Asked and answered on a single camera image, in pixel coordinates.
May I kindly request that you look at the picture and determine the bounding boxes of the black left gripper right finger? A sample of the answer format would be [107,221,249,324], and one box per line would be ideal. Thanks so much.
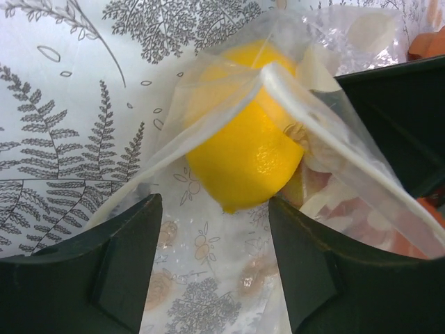
[268,198,444,333]

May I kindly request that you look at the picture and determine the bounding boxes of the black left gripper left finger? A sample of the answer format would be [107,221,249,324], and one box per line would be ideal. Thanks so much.
[1,194,163,333]

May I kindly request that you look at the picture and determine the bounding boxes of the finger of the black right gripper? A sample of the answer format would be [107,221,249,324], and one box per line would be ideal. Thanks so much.
[337,56,444,198]

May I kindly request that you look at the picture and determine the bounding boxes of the clear polka dot zip bag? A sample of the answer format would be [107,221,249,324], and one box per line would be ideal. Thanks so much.
[88,5,444,333]

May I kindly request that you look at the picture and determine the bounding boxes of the yellow fake lemon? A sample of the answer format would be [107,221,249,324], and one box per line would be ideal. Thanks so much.
[186,40,304,214]

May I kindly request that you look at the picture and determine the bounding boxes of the orange plastic tub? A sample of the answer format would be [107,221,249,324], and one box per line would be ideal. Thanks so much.
[407,27,445,61]

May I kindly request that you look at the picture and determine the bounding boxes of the floral patterned table mat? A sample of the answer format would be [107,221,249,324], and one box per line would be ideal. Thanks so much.
[0,0,445,334]

